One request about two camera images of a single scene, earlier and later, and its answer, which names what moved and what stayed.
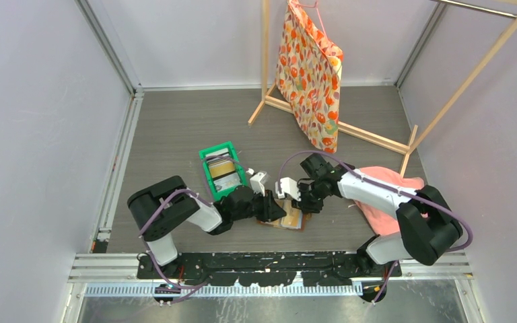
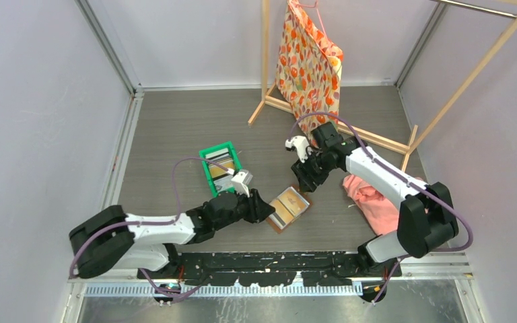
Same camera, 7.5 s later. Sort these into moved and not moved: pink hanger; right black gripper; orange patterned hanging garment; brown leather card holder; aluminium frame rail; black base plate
Moved: right black gripper; brown leather card holder
Not moved: black base plate; pink hanger; orange patterned hanging garment; aluminium frame rail
